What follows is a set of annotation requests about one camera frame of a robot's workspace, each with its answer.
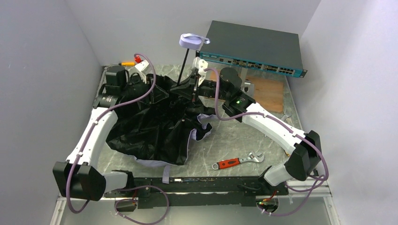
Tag lilac folding umbrella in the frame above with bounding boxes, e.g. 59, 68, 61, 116
106, 32, 217, 184

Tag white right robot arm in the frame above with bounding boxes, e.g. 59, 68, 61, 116
170, 67, 329, 187

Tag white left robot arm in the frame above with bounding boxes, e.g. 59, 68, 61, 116
53, 66, 157, 202

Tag silver open end spanner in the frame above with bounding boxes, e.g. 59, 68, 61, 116
280, 112, 292, 121

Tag wooden base board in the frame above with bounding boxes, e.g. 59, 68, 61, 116
209, 69, 284, 113

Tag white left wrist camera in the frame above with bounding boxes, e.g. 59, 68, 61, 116
127, 60, 150, 84

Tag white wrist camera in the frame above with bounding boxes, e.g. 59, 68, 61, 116
192, 57, 208, 86
127, 60, 150, 84

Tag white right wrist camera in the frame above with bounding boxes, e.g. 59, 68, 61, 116
192, 57, 208, 86

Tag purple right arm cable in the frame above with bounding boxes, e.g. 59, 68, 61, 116
203, 67, 329, 217

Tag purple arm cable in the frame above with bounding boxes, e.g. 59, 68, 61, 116
203, 67, 329, 217
65, 53, 170, 225

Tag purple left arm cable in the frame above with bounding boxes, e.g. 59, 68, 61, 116
65, 53, 170, 225

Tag grey metal stand bracket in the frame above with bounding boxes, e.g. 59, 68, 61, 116
240, 67, 254, 97

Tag teal network switch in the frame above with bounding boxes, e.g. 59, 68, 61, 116
196, 20, 307, 78

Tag red handled adjustable wrench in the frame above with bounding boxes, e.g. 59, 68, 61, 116
212, 151, 264, 170

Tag aluminium frame rail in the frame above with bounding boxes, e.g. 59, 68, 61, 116
49, 176, 341, 225

